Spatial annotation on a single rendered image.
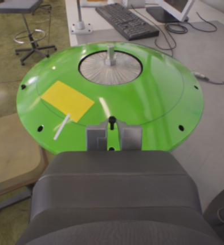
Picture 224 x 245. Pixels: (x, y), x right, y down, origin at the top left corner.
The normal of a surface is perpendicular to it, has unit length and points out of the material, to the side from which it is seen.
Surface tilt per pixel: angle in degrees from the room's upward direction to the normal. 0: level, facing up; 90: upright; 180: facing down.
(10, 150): 0
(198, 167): 0
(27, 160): 0
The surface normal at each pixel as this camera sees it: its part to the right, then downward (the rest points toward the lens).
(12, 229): 0.01, -0.65
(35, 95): -0.34, -0.47
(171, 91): 0.26, -0.50
